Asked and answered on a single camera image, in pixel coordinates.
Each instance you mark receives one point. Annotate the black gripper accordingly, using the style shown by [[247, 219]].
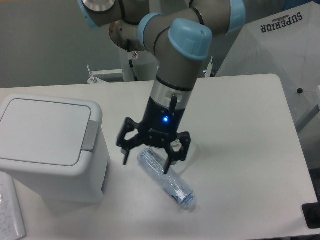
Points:
[[158, 128]]

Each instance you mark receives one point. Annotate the white plastic trash can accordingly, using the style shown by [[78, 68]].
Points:
[[55, 146]]

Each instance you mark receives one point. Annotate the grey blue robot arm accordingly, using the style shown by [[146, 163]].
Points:
[[180, 42]]

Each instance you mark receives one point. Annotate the crushed clear plastic bottle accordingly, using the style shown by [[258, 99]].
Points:
[[171, 182]]

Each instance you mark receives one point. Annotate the clear plastic wrapper bag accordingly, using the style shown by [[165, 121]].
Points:
[[181, 166]]

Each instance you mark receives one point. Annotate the white superior umbrella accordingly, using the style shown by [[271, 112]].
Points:
[[286, 44]]

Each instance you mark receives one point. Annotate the black device at edge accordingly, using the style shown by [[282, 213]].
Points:
[[311, 212]]

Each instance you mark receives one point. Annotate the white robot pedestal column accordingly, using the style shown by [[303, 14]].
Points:
[[136, 62]]

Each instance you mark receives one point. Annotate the white metal base frame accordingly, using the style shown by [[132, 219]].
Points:
[[116, 75]]

